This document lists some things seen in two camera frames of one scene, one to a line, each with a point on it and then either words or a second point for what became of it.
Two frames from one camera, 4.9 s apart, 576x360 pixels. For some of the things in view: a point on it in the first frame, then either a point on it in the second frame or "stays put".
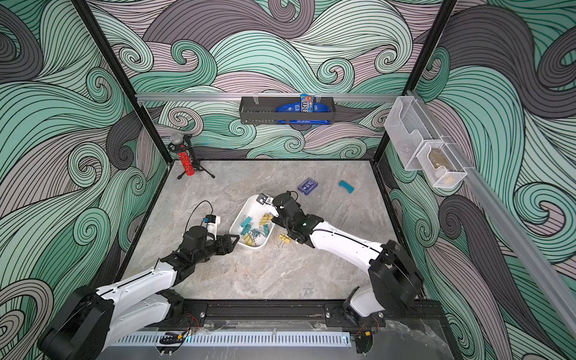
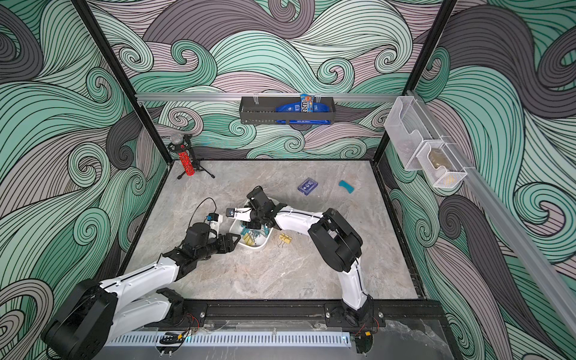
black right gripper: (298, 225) → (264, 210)
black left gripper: (228, 247) stays put
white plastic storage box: (253, 223) stays put
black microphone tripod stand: (186, 147) stays put
